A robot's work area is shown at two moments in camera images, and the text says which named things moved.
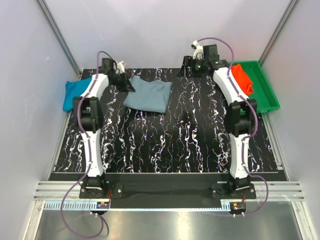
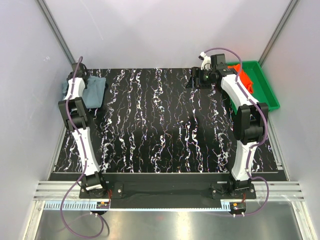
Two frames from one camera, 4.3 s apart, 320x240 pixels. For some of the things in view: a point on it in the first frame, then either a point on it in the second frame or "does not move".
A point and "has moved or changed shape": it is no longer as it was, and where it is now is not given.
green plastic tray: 263,93 does not move
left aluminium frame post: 61,41 does not move
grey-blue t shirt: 148,95 has moved or changed shape
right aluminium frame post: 278,31 does not move
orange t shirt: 242,79 does not move
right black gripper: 188,62 → 196,73
